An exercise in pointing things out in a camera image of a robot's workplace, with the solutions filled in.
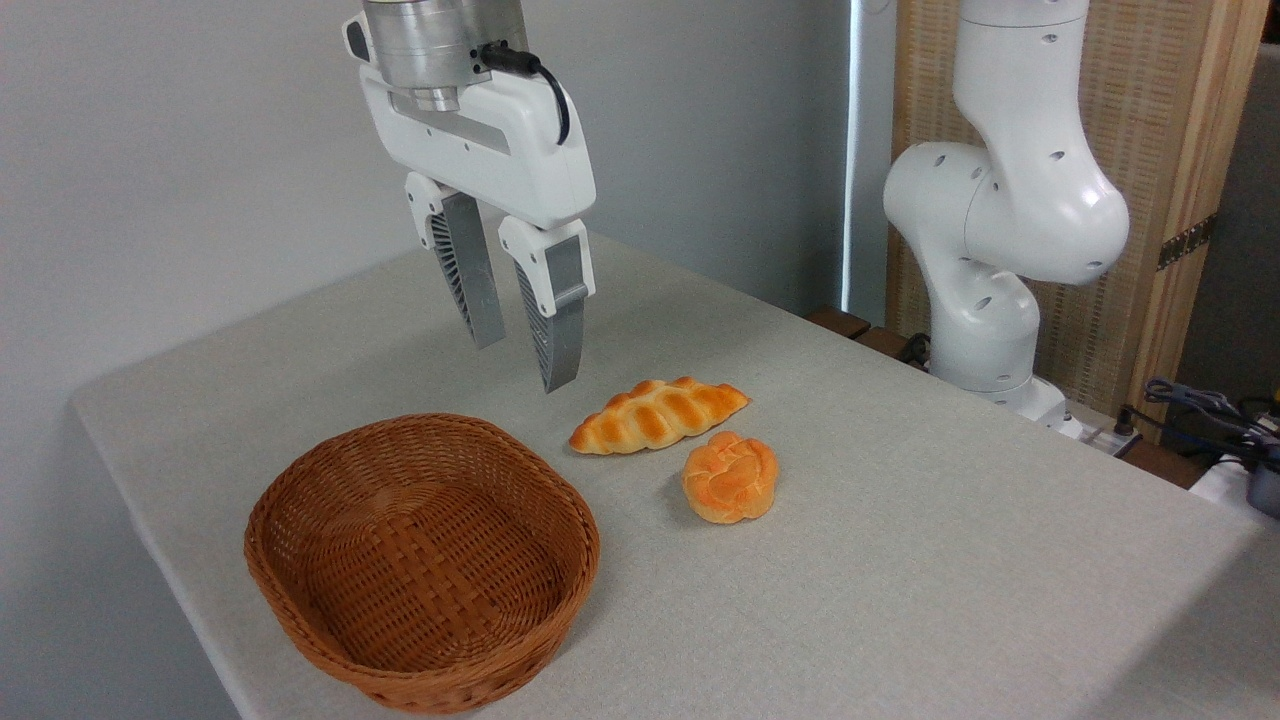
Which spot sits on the long braided bread loaf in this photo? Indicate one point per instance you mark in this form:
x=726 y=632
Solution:
x=655 y=415

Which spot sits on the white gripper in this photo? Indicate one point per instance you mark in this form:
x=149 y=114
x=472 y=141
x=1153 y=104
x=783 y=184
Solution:
x=500 y=140

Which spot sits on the round knotted bread roll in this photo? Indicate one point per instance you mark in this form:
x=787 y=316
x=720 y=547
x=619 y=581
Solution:
x=730 y=478

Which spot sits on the brown wicker basket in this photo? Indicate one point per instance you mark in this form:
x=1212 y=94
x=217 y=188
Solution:
x=420 y=610

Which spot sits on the black metal hinge bracket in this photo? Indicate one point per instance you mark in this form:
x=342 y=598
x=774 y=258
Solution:
x=1186 y=241

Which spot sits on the dark brown wooden slats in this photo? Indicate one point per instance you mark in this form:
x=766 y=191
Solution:
x=850 y=325

